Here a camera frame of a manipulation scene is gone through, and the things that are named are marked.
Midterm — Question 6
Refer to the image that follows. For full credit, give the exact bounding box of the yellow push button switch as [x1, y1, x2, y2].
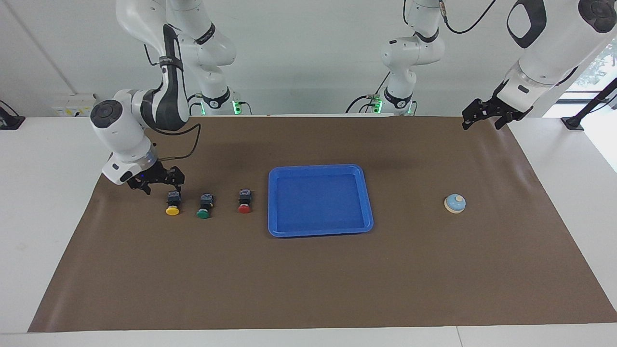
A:
[165, 190, 182, 216]

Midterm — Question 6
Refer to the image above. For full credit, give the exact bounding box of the green push button switch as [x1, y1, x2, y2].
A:
[196, 193, 215, 219]

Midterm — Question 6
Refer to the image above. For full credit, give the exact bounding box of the light blue service bell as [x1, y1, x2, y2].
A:
[444, 194, 467, 214]

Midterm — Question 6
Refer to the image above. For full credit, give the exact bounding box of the blue plastic tray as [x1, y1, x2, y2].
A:
[268, 164, 375, 238]

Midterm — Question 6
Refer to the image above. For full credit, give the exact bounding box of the brown table mat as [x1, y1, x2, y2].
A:
[27, 116, 617, 333]

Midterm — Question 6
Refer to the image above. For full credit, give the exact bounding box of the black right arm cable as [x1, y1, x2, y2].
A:
[144, 43, 201, 162]

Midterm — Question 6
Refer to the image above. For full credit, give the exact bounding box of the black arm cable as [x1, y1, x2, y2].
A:
[144, 43, 201, 162]
[436, 0, 498, 35]

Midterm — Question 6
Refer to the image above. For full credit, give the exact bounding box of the black camera stand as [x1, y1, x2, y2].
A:
[561, 76, 617, 131]

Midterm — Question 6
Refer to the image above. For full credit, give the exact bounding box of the black base cable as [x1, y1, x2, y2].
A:
[182, 93, 205, 116]
[345, 72, 391, 115]

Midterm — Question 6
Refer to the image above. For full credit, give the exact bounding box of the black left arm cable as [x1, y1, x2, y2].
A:
[436, 0, 498, 35]

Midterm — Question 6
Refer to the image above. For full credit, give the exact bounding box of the white wall outlet box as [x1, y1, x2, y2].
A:
[52, 94, 100, 117]

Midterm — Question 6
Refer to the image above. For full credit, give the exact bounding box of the black clamp mount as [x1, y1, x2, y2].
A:
[0, 100, 26, 131]

